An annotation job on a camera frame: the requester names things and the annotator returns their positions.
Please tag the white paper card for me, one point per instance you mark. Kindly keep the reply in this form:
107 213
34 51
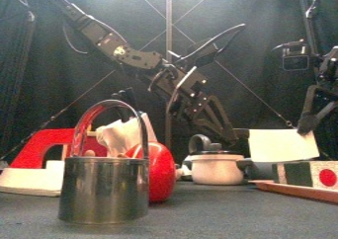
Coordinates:
281 144

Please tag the red and white box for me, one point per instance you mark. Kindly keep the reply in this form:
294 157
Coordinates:
310 174

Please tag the red toy apple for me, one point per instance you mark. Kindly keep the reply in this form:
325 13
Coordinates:
159 172

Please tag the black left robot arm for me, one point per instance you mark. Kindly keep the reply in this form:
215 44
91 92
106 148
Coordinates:
102 36

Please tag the vertical metal frame pole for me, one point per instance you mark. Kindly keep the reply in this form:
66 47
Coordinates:
168 22

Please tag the white crumpled cloth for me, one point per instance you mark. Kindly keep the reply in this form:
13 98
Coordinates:
120 136

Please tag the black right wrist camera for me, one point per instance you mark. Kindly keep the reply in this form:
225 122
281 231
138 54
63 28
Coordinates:
294 57

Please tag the wooden cutting board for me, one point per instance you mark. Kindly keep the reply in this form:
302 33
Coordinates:
303 190

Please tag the white toy pot black lid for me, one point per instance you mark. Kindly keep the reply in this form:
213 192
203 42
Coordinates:
215 167

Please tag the red and white toy appliance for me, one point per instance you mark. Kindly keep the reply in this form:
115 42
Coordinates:
38 157

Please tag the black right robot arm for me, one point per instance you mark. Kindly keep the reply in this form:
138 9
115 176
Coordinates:
310 9

